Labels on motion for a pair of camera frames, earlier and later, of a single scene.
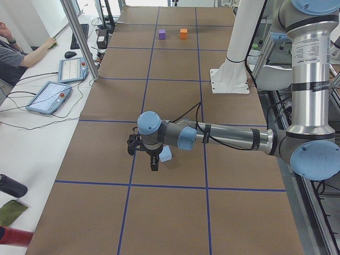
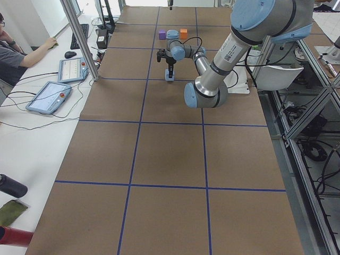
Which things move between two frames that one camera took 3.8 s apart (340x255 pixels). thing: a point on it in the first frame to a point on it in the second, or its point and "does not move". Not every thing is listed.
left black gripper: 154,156 to 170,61
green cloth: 10,211 does not move
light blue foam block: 166,155 to 167,75
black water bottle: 12,187 does not move
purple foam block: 162,34 does not move
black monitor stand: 110,26 does not move
